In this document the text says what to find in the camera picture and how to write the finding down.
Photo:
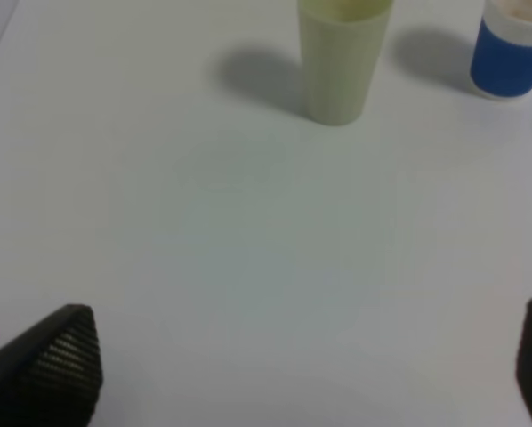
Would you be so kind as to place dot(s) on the pale green plastic cup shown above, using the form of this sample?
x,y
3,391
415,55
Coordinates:
x,y
340,46

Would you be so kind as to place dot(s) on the blue and white cup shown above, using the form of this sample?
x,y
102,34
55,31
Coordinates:
x,y
502,59

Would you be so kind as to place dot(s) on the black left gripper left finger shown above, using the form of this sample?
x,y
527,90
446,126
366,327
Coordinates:
x,y
51,374

